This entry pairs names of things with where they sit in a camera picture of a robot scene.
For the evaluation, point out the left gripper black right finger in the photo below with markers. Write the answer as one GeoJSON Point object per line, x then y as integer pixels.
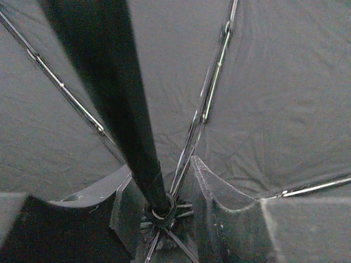
{"type": "Point", "coordinates": [232, 226]}

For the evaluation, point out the lilac umbrella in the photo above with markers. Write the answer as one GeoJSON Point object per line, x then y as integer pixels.
{"type": "Point", "coordinates": [258, 90]}

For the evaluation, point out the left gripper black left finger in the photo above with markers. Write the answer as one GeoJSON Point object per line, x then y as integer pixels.
{"type": "Point", "coordinates": [97, 224]}

